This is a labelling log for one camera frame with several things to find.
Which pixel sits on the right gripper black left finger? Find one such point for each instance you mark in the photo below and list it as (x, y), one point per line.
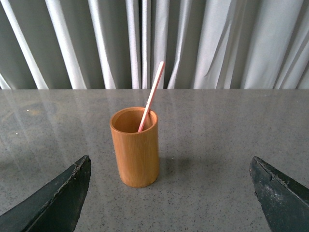
(55, 207)

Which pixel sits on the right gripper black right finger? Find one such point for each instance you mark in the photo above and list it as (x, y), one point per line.
(284, 201)

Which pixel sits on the bamboo chopstick holder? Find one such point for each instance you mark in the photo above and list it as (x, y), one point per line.
(137, 153)

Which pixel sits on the grey pleated curtain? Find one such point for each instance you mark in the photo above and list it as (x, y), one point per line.
(117, 44)

